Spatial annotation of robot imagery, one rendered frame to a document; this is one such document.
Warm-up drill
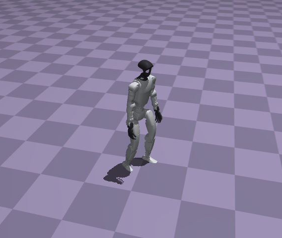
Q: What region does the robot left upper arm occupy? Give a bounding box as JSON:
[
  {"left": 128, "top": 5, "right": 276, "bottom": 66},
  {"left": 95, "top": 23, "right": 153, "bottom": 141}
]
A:
[{"left": 149, "top": 75, "right": 156, "bottom": 97}]

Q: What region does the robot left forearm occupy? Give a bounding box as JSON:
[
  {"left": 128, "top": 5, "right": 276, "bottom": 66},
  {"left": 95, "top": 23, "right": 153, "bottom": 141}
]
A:
[{"left": 150, "top": 95, "right": 158, "bottom": 110}]

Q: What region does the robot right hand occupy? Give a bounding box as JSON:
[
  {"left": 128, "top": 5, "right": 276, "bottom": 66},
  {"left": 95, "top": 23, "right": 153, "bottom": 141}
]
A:
[{"left": 128, "top": 122, "right": 136, "bottom": 140}]

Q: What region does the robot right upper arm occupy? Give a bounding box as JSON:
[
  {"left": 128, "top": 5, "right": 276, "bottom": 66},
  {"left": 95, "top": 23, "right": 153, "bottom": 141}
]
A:
[{"left": 127, "top": 82, "right": 139, "bottom": 109}]

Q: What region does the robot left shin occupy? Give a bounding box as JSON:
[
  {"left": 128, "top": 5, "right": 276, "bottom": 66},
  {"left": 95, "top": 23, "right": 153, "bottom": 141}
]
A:
[{"left": 144, "top": 139, "right": 155, "bottom": 158}]

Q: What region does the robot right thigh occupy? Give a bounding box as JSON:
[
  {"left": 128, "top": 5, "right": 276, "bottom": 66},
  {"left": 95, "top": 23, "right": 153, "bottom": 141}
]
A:
[{"left": 126, "top": 115, "right": 140, "bottom": 152}]

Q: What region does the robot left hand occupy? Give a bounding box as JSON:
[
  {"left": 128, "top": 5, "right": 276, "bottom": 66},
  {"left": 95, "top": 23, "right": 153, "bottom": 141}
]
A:
[{"left": 154, "top": 106, "right": 162, "bottom": 123}]

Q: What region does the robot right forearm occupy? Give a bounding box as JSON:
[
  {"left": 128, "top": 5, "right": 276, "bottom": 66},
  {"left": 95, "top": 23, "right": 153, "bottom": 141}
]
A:
[{"left": 126, "top": 104, "right": 134, "bottom": 126}]

